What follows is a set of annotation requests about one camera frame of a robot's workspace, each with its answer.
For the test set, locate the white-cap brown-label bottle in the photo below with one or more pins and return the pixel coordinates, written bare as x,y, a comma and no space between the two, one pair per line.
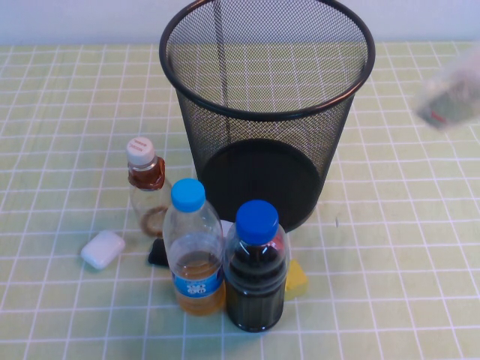
144,180

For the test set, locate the clear green-label bottle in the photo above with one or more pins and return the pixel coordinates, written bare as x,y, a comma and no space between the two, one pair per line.
450,97

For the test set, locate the black mesh wastebasket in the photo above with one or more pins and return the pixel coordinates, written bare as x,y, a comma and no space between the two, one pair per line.
262,127

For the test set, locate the light-blue-cap orange liquid bottle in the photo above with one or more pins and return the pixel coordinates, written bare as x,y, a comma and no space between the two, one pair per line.
195,262

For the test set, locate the small black object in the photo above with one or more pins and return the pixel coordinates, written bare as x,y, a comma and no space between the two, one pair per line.
155,255

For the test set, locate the blue-cap dark liquid bottle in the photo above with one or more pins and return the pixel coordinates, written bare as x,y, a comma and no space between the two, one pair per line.
255,292

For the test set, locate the yellow block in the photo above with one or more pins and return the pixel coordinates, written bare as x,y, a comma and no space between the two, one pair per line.
296,281

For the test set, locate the white earbud case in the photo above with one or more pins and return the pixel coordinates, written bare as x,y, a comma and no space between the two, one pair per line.
102,249

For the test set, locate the green checkered tablecloth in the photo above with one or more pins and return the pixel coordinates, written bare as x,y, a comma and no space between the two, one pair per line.
56,131

